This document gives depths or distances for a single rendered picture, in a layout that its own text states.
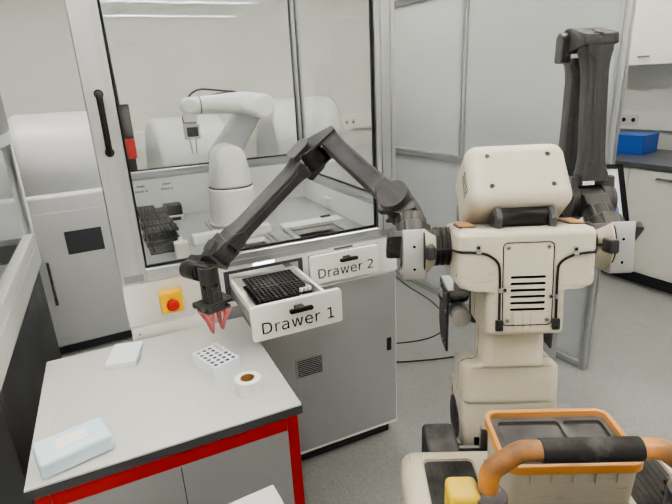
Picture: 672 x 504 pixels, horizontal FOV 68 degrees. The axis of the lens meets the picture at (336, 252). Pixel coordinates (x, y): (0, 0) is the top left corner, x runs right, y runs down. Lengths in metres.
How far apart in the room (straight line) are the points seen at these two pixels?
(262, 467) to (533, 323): 0.77
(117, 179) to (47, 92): 3.20
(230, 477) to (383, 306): 0.98
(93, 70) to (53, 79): 3.19
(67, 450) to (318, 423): 1.15
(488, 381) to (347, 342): 0.94
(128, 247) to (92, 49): 0.58
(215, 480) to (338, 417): 0.94
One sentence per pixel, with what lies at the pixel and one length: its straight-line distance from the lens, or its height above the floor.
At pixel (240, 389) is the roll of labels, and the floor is 0.79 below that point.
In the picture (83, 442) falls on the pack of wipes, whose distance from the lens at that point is 1.30.
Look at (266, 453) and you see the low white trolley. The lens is 1.39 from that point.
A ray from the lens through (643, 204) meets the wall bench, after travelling 4.14.
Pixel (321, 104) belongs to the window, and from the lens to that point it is 1.79.
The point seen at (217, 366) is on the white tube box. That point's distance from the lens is 1.46.
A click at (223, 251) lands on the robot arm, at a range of 1.44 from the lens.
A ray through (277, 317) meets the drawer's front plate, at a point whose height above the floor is 0.88.
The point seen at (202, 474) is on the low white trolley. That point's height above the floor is 0.64.
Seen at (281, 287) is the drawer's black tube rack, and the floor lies 0.90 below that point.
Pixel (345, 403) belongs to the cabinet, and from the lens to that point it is 2.20.
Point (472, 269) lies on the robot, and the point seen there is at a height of 1.16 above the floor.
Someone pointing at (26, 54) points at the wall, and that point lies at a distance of 4.82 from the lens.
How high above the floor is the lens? 1.53
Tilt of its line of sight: 19 degrees down
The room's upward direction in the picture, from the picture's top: 3 degrees counter-clockwise
